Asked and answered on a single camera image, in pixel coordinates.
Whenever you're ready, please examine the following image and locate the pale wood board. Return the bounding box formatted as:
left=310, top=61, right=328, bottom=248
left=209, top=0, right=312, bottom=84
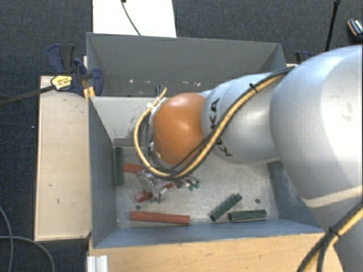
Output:
left=33, top=75, right=93, bottom=242

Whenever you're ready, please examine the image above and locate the long red-brown flat block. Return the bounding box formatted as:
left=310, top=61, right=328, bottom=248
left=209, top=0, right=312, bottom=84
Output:
left=129, top=211, right=191, bottom=226

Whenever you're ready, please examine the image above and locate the short red-brown block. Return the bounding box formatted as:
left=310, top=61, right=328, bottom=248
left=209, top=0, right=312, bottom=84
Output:
left=134, top=181, right=175, bottom=204

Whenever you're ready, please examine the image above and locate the grey metal bin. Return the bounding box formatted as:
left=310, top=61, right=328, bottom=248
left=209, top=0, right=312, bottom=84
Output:
left=86, top=32, right=326, bottom=250

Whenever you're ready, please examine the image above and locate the dark green flat block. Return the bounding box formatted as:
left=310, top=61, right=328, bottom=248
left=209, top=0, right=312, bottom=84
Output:
left=113, top=146, right=125, bottom=186
left=227, top=209, right=268, bottom=222
left=209, top=193, right=243, bottom=223

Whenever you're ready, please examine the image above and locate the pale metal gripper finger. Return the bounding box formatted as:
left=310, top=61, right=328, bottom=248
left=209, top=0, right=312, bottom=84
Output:
left=152, top=184, right=169, bottom=204
left=137, top=172, right=155, bottom=194

